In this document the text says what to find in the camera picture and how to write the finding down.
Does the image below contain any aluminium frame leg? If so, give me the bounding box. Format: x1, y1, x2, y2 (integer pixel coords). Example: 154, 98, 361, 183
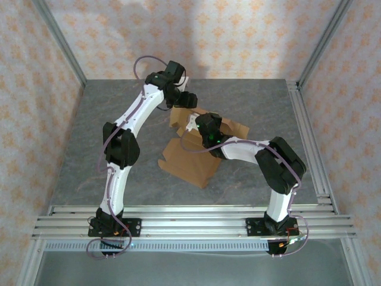
17, 238, 46, 286
339, 238, 377, 286

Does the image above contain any brown cardboard box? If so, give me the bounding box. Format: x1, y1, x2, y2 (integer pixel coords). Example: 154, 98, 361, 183
157, 105, 251, 189

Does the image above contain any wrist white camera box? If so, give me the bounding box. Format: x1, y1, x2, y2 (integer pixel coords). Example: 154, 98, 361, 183
185, 114, 198, 133
177, 76, 191, 92

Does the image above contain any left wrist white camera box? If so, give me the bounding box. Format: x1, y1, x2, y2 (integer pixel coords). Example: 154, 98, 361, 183
177, 76, 191, 92

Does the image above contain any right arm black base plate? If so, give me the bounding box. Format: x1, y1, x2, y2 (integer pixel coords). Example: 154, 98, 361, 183
244, 217, 299, 238

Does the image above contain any aluminium corner post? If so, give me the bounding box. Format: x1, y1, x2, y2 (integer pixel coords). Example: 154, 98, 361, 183
32, 0, 88, 89
296, 0, 359, 88

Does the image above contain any slotted grey cable tray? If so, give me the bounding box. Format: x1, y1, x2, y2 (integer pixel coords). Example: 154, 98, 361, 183
43, 240, 270, 253

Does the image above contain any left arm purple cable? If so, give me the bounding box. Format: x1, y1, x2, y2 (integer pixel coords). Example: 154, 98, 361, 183
86, 55, 170, 260

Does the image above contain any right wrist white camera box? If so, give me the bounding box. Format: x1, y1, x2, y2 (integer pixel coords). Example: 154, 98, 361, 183
185, 114, 198, 133

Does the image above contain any small green circuit board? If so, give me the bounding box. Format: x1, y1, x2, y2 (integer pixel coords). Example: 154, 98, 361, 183
285, 234, 309, 247

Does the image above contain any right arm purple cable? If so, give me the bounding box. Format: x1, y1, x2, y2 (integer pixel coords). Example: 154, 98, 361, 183
180, 130, 311, 258

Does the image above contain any aluminium mounting rail frame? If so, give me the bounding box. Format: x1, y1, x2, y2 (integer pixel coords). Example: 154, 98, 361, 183
31, 204, 357, 240

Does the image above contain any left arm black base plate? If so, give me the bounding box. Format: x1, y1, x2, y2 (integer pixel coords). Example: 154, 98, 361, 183
88, 217, 142, 238

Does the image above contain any right aluminium corner post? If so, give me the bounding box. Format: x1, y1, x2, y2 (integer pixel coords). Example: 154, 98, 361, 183
296, 0, 359, 88

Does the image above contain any left aluminium corner post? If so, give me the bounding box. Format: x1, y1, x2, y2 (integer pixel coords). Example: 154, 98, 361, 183
32, 0, 88, 89

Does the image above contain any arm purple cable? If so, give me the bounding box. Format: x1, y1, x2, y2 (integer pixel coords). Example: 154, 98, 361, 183
180, 130, 311, 258
86, 55, 170, 260

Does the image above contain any aluminium side rail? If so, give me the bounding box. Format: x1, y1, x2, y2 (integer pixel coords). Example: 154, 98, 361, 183
286, 79, 341, 216

